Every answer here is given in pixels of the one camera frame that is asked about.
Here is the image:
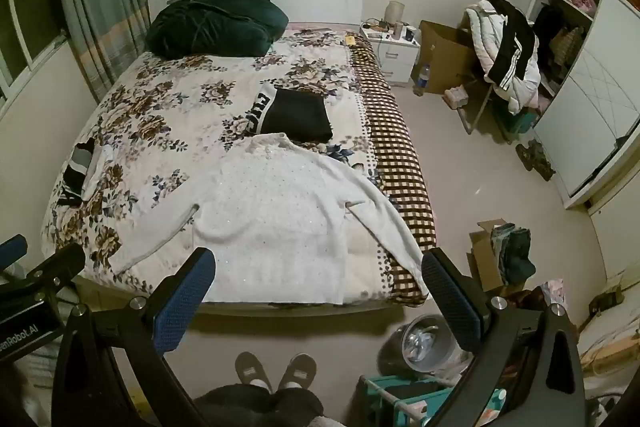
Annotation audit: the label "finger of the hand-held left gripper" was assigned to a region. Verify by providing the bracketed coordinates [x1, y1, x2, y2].
[0, 234, 28, 265]
[22, 243, 87, 303]

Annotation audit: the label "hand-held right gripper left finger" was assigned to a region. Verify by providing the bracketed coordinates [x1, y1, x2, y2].
[51, 247, 217, 427]

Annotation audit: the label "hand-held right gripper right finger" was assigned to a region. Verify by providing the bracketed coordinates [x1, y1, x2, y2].
[421, 248, 586, 427]

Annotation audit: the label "white knit sweater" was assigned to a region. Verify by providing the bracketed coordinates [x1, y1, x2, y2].
[106, 133, 431, 306]

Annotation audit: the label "dark folded clothes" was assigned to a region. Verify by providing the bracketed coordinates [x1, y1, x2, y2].
[491, 224, 537, 286]

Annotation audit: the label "small cardboard box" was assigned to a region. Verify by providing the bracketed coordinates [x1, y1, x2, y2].
[469, 218, 538, 298]

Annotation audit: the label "clear plastic bin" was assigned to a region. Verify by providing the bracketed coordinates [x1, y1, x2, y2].
[387, 314, 476, 375]

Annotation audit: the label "dark striped cloth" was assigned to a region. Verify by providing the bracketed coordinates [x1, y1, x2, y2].
[62, 139, 98, 208]

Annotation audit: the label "grey slipper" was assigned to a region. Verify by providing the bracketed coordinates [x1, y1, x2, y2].
[235, 352, 273, 392]
[277, 353, 317, 390]

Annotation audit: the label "small white cloth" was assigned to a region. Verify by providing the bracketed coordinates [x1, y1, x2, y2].
[81, 144, 115, 202]

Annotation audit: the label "teal plastic rack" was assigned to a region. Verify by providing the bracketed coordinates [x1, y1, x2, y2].
[359, 374, 516, 427]

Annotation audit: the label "person's dark pants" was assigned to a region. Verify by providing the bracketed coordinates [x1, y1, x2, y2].
[192, 383, 326, 427]

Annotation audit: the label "brown checkered blanket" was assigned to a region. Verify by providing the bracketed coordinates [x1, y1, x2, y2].
[347, 39, 438, 305]

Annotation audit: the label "dark shoes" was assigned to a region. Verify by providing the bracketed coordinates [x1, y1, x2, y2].
[516, 139, 556, 182]

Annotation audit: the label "teal storage bin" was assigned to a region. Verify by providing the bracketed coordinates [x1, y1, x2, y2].
[500, 107, 538, 142]

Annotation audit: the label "metal chair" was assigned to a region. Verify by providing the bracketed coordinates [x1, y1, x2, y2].
[462, 77, 501, 135]

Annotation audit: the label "pink packet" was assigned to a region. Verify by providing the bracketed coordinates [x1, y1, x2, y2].
[444, 86, 471, 110]

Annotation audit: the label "floral blanket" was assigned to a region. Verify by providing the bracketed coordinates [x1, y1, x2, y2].
[40, 24, 401, 308]

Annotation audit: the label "plastic water bottle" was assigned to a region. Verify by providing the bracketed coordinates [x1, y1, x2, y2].
[413, 63, 432, 96]

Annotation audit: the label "window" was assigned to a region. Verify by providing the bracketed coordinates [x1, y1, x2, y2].
[0, 0, 68, 102]

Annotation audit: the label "black folded garment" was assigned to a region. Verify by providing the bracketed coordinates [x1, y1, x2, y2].
[246, 88, 334, 142]

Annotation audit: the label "large cardboard box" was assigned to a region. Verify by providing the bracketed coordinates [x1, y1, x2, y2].
[411, 20, 488, 95]

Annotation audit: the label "white wardrobe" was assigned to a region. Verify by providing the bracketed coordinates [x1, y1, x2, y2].
[530, 0, 640, 210]

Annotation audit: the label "white nightstand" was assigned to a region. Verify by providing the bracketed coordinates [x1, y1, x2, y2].
[360, 24, 421, 88]

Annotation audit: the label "chair with piled jackets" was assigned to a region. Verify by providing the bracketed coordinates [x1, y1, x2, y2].
[465, 0, 541, 115]

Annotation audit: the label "black white-striped garment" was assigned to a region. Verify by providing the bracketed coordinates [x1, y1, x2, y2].
[487, 0, 538, 92]

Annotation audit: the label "dark green duvet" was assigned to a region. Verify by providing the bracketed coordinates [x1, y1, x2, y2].
[146, 0, 290, 58]

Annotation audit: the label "beige table lamp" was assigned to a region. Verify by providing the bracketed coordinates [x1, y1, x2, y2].
[384, 0, 405, 28]

